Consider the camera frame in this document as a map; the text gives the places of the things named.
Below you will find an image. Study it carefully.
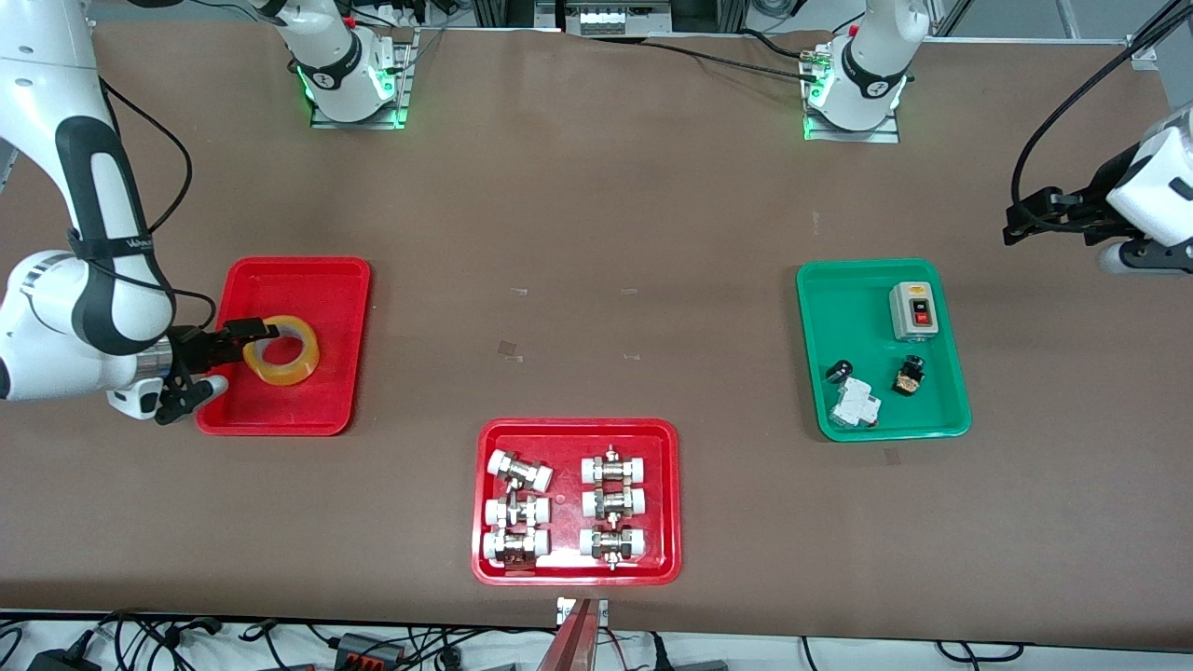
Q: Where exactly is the yellow tape roll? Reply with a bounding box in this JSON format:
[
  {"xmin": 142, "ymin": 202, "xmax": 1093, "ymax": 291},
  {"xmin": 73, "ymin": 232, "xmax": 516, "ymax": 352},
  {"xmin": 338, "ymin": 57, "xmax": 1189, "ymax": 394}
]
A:
[{"xmin": 242, "ymin": 315, "xmax": 321, "ymax": 385}]

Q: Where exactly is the empty red plastic tray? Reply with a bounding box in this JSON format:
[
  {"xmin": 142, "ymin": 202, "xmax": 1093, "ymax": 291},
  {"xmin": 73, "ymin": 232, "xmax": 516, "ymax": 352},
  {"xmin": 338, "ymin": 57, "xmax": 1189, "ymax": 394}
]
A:
[{"xmin": 196, "ymin": 257, "xmax": 372, "ymax": 437}]

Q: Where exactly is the green plastic tray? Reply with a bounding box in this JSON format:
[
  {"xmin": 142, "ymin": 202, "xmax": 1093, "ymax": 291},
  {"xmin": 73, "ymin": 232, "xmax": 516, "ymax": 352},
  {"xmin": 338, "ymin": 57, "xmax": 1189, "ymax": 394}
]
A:
[{"xmin": 796, "ymin": 258, "xmax": 972, "ymax": 442}]

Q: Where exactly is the red tray holding fittings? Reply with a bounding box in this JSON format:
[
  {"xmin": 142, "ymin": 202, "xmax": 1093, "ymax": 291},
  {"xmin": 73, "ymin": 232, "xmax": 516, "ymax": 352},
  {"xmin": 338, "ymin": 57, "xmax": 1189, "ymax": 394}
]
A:
[{"xmin": 472, "ymin": 418, "xmax": 682, "ymax": 587}]

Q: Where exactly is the white circuit breaker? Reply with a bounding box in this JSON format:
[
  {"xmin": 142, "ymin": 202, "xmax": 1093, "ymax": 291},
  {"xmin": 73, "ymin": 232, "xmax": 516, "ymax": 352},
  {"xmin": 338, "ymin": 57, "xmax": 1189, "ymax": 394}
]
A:
[{"xmin": 831, "ymin": 377, "xmax": 882, "ymax": 430}]

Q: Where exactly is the metal fitting with white caps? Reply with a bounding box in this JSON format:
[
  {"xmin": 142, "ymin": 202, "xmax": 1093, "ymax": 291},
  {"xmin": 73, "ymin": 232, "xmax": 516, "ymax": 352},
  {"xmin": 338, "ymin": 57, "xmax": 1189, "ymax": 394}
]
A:
[
  {"xmin": 484, "ymin": 494, "xmax": 551, "ymax": 530},
  {"xmin": 487, "ymin": 450, "xmax": 554, "ymax": 493},
  {"xmin": 582, "ymin": 485, "xmax": 648, "ymax": 521},
  {"xmin": 579, "ymin": 524, "xmax": 647, "ymax": 571},
  {"xmin": 582, "ymin": 445, "xmax": 649, "ymax": 486},
  {"xmin": 482, "ymin": 527, "xmax": 551, "ymax": 569}
]

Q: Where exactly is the black box with orange connectors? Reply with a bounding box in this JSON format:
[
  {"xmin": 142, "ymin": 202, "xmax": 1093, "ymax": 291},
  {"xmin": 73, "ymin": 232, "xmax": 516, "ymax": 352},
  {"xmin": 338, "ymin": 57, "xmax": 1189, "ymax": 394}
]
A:
[{"xmin": 336, "ymin": 633, "xmax": 407, "ymax": 668}]

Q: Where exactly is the black power adapter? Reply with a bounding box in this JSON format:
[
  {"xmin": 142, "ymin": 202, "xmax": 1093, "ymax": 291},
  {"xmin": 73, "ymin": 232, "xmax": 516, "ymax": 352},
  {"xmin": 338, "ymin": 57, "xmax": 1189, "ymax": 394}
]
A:
[{"xmin": 28, "ymin": 647, "xmax": 100, "ymax": 671}]

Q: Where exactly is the red aluminium profile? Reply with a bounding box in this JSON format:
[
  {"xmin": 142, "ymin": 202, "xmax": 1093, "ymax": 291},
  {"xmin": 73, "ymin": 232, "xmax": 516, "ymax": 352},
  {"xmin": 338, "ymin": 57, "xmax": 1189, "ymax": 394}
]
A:
[{"xmin": 536, "ymin": 598, "xmax": 597, "ymax": 671}]

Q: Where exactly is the white power strip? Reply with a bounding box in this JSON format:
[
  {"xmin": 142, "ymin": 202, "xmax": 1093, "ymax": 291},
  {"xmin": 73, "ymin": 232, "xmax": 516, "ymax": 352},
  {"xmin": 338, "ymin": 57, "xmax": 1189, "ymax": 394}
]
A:
[{"xmin": 578, "ymin": 7, "xmax": 674, "ymax": 36}]

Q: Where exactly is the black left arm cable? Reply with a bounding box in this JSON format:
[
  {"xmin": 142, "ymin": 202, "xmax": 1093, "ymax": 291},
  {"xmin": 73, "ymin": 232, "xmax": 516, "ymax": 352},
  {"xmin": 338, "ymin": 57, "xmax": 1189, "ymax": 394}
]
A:
[{"xmin": 1010, "ymin": 0, "xmax": 1186, "ymax": 204}]

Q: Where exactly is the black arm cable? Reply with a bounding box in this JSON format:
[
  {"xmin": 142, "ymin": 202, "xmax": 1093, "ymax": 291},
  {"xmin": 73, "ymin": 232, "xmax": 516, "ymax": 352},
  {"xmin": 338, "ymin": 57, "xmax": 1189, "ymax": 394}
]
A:
[
  {"xmin": 98, "ymin": 79, "xmax": 221, "ymax": 329},
  {"xmin": 1010, "ymin": 0, "xmax": 1186, "ymax": 204}
]

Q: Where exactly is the grey push-button switch box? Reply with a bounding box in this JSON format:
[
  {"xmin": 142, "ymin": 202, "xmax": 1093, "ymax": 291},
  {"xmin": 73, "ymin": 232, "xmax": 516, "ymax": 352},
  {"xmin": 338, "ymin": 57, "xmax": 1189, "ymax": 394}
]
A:
[{"xmin": 889, "ymin": 281, "xmax": 939, "ymax": 342}]

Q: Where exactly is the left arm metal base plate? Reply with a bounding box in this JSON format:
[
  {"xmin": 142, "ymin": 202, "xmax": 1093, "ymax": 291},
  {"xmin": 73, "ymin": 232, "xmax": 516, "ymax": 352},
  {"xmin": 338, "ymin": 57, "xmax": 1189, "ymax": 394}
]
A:
[{"xmin": 803, "ymin": 47, "xmax": 901, "ymax": 144}]

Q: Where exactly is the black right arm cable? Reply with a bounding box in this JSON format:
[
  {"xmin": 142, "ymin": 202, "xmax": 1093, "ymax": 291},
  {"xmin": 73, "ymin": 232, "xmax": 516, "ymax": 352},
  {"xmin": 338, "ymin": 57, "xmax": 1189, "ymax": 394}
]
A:
[{"xmin": 98, "ymin": 79, "xmax": 221, "ymax": 329}]

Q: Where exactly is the aluminium frame profile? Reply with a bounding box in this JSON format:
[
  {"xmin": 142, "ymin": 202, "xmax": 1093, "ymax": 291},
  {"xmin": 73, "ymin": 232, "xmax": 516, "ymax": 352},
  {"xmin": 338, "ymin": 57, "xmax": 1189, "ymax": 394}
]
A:
[{"xmin": 1126, "ymin": 0, "xmax": 1193, "ymax": 71}]

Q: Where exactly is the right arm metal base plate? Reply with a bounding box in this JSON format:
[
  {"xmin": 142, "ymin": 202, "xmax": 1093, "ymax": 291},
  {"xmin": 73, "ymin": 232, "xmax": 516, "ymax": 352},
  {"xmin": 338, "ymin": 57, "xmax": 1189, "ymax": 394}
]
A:
[{"xmin": 310, "ymin": 28, "xmax": 413, "ymax": 130}]

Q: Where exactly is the black cable on table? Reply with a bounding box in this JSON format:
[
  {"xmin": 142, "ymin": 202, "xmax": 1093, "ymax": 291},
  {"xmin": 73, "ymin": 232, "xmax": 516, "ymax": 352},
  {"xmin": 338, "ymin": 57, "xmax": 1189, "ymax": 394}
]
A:
[{"xmin": 641, "ymin": 37, "xmax": 823, "ymax": 79}]

